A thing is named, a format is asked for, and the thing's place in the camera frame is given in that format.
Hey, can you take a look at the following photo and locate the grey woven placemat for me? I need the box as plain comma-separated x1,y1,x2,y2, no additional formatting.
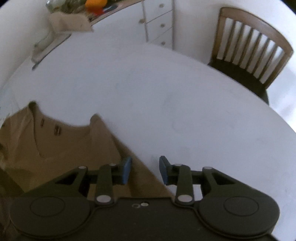
31,34,72,71

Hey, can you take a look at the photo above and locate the white drawer cabinet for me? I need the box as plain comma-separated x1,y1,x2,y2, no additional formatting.
92,0,176,50

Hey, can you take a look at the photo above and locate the brown two-tone sweater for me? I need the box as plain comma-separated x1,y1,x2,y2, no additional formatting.
1,102,172,208

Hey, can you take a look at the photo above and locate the orange fruit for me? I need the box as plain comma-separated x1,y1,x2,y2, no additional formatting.
85,0,108,9

